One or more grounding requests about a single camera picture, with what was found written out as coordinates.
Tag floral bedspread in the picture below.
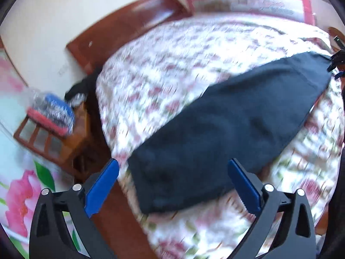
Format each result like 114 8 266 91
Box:
96 13 345 259

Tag dark navy pants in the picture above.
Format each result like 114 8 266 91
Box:
127 51 335 214

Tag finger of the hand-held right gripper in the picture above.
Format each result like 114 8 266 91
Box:
327 48 345 79

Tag wooden chair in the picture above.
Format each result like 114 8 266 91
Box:
13 104 92 180

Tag black cloth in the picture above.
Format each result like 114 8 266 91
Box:
64 69 102 108

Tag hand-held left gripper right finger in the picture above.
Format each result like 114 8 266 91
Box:
227 159 317 259

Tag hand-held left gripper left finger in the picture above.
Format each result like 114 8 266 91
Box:
28 158 120 259

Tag floral printed wardrobe door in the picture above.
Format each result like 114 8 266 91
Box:
0 40 81 259

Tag clear plastic bag of clothes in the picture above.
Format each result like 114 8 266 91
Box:
25 88 76 137

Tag pink bordered folded blanket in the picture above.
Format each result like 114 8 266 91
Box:
186 0 316 25

